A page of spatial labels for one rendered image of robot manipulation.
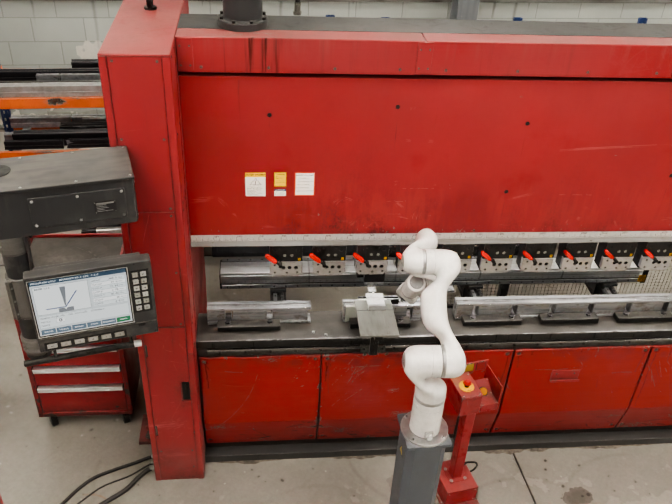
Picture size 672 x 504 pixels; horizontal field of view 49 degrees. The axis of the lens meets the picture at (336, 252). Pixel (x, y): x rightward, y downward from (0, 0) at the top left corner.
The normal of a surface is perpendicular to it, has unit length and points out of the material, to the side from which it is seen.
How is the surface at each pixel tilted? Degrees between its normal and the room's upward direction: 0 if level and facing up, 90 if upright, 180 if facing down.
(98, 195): 90
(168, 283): 90
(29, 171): 0
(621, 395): 90
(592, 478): 0
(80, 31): 90
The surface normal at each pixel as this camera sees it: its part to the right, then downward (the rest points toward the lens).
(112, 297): 0.33, 0.55
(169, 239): 0.09, 0.57
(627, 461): 0.05, -0.82
